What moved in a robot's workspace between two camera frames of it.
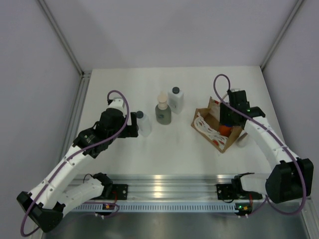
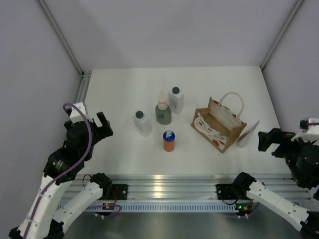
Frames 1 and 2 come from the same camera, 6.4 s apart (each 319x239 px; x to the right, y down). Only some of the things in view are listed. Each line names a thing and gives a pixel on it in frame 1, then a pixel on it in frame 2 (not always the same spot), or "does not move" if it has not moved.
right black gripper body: [227, 115] to [291, 149]
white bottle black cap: [175, 98] does not move
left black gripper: [130, 131] to [104, 130]
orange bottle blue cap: [225, 130] to [169, 137]
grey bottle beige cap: [163, 111] does not move
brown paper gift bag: [207, 121] does not move
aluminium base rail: [167, 186] does not move
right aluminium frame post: [295, 9] does not move
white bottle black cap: [144, 124] does not move
